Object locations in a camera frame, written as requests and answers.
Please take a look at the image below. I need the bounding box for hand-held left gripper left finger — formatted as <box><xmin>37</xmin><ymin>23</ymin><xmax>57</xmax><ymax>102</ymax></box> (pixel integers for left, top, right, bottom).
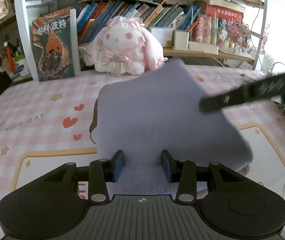
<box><xmin>41</xmin><ymin>150</ymin><xmax>125</xmax><ymax>204</ymax></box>

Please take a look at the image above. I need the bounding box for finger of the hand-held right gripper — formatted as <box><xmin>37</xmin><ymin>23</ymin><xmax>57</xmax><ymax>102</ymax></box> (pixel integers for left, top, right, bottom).
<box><xmin>199</xmin><ymin>66</ymin><xmax>285</xmax><ymax>113</ymax></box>

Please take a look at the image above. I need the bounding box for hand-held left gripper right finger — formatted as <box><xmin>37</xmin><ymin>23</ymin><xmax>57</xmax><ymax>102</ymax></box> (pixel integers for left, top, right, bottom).
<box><xmin>160</xmin><ymin>149</ymin><xmax>244</xmax><ymax>204</ymax></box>

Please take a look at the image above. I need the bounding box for brown and lavender sweater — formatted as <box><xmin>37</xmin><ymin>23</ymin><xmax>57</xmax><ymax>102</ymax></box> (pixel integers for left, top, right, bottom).
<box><xmin>96</xmin><ymin>57</ymin><xmax>254</xmax><ymax>198</ymax></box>

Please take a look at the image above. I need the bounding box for flat white box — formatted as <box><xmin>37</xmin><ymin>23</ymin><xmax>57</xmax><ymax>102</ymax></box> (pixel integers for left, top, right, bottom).
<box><xmin>188</xmin><ymin>41</ymin><xmax>219</xmax><ymax>54</ymax></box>

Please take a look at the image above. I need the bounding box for row of small colourful bottles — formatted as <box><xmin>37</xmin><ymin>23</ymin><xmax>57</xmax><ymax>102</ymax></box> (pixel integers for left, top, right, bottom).
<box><xmin>194</xmin><ymin>15</ymin><xmax>252</xmax><ymax>48</ymax></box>

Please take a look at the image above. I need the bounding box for white pen box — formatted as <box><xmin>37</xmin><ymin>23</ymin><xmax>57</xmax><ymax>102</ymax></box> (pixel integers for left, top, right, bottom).
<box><xmin>174</xmin><ymin>29</ymin><xmax>190</xmax><ymax>50</ymax></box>

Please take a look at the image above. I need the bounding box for red book box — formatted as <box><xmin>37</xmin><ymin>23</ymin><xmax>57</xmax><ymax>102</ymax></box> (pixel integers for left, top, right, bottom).
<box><xmin>206</xmin><ymin>4</ymin><xmax>244</xmax><ymax>23</ymax></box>

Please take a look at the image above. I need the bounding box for row of upright books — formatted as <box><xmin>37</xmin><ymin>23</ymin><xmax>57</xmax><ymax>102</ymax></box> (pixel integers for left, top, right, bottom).
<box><xmin>76</xmin><ymin>0</ymin><xmax>205</xmax><ymax>44</ymax></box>

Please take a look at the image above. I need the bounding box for white and pink plush rabbit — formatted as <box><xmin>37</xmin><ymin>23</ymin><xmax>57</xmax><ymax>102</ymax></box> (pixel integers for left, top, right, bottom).
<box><xmin>84</xmin><ymin>16</ymin><xmax>168</xmax><ymax>75</ymax></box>

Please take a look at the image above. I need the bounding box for large illustrated book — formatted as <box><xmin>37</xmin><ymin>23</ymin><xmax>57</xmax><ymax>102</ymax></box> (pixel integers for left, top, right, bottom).
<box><xmin>32</xmin><ymin>6</ymin><xmax>76</xmax><ymax>82</ymax></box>

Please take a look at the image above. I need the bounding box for white jar with green lid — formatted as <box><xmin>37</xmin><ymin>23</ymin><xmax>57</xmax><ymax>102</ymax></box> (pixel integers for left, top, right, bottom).
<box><xmin>15</xmin><ymin>56</ymin><xmax>31</xmax><ymax>77</ymax></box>

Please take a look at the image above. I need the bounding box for red tassel ornament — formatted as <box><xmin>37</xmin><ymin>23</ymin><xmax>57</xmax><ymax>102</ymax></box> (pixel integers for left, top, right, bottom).
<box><xmin>4</xmin><ymin>42</ymin><xmax>16</xmax><ymax>73</ymax></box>

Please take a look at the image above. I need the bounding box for bundle of pens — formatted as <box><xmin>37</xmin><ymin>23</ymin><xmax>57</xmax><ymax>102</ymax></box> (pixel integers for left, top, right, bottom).
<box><xmin>4</xmin><ymin>36</ymin><xmax>25</xmax><ymax>58</ymax></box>

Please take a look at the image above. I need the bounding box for white shelf unit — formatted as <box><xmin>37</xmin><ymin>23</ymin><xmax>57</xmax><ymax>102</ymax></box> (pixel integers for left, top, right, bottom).
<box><xmin>0</xmin><ymin>0</ymin><xmax>269</xmax><ymax>82</ymax></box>

